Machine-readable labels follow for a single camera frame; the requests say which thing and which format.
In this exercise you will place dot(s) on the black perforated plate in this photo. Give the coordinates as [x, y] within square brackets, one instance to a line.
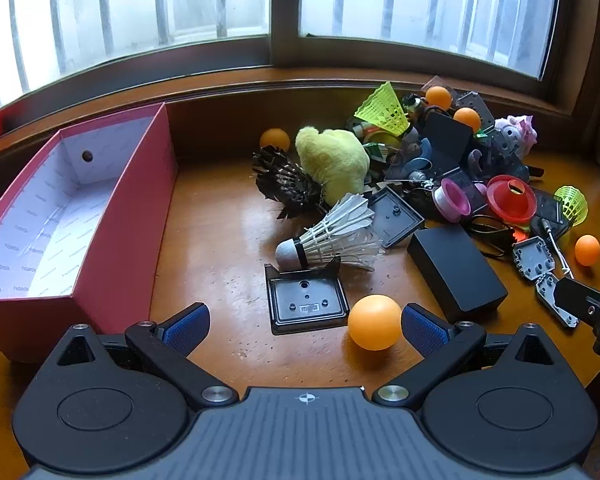
[475, 102]

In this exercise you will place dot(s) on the white feather shuttlecock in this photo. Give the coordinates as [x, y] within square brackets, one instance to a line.
[340, 240]

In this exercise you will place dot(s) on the green plastic piece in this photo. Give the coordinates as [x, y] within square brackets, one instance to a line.
[481, 133]

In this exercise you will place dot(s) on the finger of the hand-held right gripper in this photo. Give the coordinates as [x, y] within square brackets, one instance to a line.
[585, 302]

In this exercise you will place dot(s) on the pink cardboard box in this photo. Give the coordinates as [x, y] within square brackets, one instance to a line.
[120, 240]

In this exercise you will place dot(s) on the black flat plate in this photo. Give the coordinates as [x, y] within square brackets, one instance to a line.
[547, 207]

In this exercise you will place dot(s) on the black square plastic plate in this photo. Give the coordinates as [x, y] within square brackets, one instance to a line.
[395, 217]

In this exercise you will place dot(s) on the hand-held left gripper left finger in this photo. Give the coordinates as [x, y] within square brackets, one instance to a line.
[185, 327]

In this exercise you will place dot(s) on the black feather shuttlecock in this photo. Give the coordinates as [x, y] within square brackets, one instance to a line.
[285, 180]

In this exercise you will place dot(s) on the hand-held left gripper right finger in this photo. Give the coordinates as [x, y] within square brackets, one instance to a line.
[420, 327]

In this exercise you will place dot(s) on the yellow plush toy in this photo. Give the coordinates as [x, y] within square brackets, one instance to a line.
[335, 160]

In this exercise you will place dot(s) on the large yellow nylon shuttlecock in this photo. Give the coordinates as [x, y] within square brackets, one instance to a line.
[385, 110]

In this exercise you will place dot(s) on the black rectangular box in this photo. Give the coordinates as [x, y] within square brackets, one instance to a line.
[455, 270]

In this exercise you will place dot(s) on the red plastic cone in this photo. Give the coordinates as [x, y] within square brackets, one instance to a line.
[511, 197]

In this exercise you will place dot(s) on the black plastic loops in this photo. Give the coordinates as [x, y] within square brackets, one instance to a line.
[485, 235]

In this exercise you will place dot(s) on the pink plush toy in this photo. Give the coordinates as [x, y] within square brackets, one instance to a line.
[517, 132]

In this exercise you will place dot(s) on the brown window frame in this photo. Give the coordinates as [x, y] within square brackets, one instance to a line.
[282, 10]

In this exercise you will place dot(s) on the black square panel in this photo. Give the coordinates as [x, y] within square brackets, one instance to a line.
[445, 135]

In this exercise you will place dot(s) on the small yellow nylon shuttlecock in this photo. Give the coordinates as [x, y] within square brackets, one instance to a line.
[572, 202]

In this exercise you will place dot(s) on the pink tape roll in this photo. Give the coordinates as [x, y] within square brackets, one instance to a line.
[452, 202]

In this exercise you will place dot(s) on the smoky black plastic tray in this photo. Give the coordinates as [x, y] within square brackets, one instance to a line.
[305, 300]

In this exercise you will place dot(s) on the blue grey toy figure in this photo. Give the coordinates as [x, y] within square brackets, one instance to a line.
[420, 160]

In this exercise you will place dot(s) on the orange ping pong ball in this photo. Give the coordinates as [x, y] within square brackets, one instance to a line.
[587, 249]
[375, 322]
[438, 97]
[467, 119]
[275, 138]

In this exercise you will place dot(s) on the orange plastic piece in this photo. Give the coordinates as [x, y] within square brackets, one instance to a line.
[521, 234]

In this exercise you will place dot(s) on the row of window bars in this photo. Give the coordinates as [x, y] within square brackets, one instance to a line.
[55, 10]

